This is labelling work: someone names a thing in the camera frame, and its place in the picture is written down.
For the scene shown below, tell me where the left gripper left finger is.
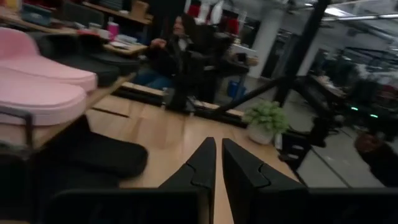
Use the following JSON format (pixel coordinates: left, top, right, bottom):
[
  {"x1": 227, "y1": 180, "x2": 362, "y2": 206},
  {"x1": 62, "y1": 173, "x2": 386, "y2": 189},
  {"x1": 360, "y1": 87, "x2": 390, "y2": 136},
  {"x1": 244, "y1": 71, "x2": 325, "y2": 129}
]
[{"x1": 157, "y1": 136, "x2": 218, "y2": 224}]

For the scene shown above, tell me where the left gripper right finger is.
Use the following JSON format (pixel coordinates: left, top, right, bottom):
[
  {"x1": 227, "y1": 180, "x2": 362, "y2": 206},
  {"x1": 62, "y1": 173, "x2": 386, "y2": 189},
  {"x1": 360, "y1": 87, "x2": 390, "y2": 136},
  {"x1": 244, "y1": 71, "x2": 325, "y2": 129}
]
[{"x1": 221, "y1": 138, "x2": 309, "y2": 224}]

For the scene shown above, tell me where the wooden shelf with black legs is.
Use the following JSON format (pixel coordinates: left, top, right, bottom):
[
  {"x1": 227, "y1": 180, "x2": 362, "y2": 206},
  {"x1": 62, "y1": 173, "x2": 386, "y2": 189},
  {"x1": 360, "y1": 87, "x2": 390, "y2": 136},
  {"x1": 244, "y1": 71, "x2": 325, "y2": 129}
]
[{"x1": 0, "y1": 71, "x2": 138, "y2": 153}]

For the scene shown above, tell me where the small green potted plant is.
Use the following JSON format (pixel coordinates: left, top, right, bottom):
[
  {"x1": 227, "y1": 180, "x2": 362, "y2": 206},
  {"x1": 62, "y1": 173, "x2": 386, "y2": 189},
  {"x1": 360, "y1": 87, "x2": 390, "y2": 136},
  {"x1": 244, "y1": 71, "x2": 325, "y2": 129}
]
[{"x1": 242, "y1": 100, "x2": 290, "y2": 146}]

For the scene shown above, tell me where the blue bin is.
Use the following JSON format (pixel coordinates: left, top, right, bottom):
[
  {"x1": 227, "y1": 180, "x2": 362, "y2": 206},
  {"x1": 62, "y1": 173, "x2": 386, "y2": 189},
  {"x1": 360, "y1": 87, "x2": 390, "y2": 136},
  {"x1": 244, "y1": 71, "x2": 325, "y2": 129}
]
[{"x1": 226, "y1": 80, "x2": 247, "y2": 99}]

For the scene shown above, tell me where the dark robot workstation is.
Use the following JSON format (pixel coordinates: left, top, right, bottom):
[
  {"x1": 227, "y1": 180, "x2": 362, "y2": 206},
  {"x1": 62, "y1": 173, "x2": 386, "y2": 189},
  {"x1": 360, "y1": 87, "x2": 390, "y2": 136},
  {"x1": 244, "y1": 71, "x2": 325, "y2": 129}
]
[{"x1": 310, "y1": 46, "x2": 398, "y2": 147}]

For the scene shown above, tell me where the person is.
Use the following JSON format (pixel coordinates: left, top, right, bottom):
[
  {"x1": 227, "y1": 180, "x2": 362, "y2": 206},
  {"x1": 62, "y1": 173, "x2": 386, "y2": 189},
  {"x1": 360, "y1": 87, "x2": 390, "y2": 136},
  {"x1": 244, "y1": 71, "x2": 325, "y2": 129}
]
[{"x1": 133, "y1": 14, "x2": 237, "y2": 91}]

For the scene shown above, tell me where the light wooden desk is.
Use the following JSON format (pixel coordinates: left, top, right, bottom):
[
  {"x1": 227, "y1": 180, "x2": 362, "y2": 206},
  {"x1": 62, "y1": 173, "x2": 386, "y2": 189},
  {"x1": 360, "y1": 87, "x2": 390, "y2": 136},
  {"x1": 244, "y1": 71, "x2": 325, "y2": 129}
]
[{"x1": 102, "y1": 41, "x2": 149, "y2": 57}]

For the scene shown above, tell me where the pink tumbler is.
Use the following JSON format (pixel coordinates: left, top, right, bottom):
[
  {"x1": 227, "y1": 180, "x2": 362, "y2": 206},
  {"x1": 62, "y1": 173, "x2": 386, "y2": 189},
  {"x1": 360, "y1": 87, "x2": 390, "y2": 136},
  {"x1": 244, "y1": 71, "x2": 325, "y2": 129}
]
[{"x1": 106, "y1": 21, "x2": 121, "y2": 40}]

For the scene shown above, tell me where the brown cardboard box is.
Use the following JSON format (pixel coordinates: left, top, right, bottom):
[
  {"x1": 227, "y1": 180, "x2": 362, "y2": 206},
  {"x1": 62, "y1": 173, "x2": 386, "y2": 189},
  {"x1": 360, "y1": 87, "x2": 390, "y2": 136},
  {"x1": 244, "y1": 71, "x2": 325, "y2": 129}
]
[{"x1": 130, "y1": 0, "x2": 150, "y2": 20}]

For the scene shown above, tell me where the black table camera mount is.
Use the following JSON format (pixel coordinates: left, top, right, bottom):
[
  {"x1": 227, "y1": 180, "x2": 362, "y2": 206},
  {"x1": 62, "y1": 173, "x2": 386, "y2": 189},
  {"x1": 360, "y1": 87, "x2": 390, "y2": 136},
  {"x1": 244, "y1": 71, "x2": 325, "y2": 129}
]
[{"x1": 278, "y1": 132, "x2": 312, "y2": 172}]

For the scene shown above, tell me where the black aluminium rig frame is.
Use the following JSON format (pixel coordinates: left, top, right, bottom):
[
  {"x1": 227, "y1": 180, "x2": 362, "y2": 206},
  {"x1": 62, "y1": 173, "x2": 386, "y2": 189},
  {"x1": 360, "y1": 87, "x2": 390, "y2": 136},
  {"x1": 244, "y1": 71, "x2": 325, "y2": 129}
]
[{"x1": 111, "y1": 0, "x2": 332, "y2": 129}]

